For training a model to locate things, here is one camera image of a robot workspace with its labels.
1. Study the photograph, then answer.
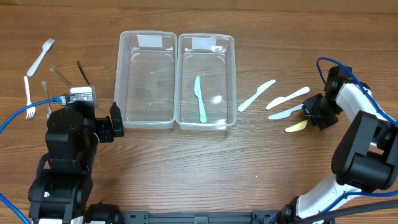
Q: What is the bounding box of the yellow plastic knife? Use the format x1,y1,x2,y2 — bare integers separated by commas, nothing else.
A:
285,119,308,133

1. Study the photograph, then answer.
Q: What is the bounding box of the pale grey-blue plastic knife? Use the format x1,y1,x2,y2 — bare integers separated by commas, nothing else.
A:
268,104,303,119

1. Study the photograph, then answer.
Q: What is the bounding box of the white plastic knife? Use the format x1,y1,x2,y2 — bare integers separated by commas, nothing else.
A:
266,86,310,110

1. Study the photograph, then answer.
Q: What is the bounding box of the light blue plastic knife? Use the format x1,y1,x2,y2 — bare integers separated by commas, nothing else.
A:
238,80,276,112

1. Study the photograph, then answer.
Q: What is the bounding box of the teal plastic knife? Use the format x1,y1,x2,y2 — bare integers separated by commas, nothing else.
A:
194,76,207,123

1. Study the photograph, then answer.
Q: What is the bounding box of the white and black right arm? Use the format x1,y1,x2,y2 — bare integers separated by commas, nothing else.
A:
279,65,397,223

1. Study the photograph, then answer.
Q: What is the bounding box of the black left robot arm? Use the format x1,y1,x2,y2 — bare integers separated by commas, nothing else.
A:
28,101,124,223

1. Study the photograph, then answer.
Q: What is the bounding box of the clear plastic container left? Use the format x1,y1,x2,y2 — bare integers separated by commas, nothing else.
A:
114,30,177,129

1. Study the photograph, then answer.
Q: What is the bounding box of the clear plastic container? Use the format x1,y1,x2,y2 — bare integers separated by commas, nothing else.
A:
114,30,177,129
174,33,237,131

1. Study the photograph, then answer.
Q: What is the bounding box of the clear plastic container right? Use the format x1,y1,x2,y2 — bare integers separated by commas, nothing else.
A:
174,33,237,131

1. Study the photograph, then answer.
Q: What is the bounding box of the dark metal fork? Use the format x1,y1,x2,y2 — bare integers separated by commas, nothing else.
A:
76,60,90,86

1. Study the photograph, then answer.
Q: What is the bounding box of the white plastic fork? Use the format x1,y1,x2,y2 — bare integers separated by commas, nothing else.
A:
24,76,35,119

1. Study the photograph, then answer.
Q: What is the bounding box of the wide metal fork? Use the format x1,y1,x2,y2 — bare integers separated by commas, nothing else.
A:
50,66,73,88

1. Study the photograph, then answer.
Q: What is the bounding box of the pale blue plastic fork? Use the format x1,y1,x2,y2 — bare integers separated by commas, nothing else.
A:
27,39,55,77

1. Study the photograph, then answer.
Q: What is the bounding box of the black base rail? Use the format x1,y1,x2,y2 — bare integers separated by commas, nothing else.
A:
83,202,298,224

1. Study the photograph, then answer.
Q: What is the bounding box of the black hose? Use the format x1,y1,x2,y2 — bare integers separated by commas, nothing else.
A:
298,198,398,224

